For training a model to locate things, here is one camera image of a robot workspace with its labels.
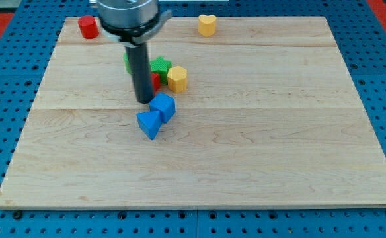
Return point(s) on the blue cube block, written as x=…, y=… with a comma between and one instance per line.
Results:
x=165, y=105

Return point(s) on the blue triangular prism block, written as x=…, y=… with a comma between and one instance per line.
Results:
x=150, y=123

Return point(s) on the red block behind rod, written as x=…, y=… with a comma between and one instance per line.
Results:
x=156, y=82

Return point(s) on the light wooden board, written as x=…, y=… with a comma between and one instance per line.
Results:
x=270, y=119

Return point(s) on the yellow heart block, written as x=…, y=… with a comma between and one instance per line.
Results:
x=207, y=25

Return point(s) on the green block behind rod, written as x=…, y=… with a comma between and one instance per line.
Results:
x=127, y=63

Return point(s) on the yellow hexagon block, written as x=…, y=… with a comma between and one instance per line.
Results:
x=177, y=79

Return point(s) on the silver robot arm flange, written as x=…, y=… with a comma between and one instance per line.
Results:
x=131, y=22

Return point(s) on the green star block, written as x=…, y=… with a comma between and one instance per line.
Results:
x=161, y=66

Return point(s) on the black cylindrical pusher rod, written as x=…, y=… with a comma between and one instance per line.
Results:
x=138, y=59

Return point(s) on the red cylinder block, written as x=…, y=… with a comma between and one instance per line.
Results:
x=88, y=27

